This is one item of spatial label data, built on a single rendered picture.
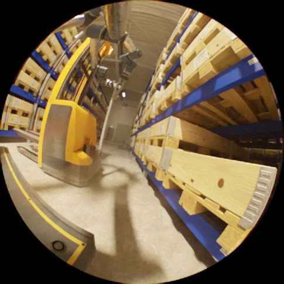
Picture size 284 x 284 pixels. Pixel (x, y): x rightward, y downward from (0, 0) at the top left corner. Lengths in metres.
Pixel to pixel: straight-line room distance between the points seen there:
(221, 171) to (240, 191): 0.13
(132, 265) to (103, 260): 0.14
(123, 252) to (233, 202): 0.59
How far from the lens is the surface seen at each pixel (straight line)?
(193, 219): 0.69
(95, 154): 1.33
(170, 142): 1.01
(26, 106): 2.95
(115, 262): 0.64
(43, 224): 0.34
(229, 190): 0.45
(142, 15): 7.62
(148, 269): 0.66
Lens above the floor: 0.61
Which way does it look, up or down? 1 degrees up
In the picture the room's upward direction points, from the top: 12 degrees clockwise
